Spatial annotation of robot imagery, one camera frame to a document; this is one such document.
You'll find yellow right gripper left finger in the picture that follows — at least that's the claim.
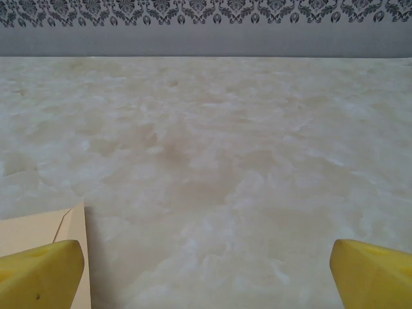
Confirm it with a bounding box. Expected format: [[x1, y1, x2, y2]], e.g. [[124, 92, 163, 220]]
[[0, 239, 85, 309]]

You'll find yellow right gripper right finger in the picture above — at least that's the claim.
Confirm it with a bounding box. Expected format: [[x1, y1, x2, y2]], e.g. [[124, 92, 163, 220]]
[[328, 238, 412, 309]]

